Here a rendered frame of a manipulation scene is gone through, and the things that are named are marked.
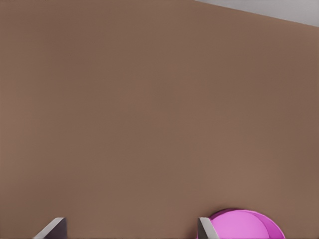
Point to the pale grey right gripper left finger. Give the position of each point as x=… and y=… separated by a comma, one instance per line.
x=54, y=229

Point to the pink plate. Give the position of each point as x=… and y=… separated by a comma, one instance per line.
x=241, y=225

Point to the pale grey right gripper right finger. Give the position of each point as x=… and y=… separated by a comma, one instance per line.
x=205, y=229

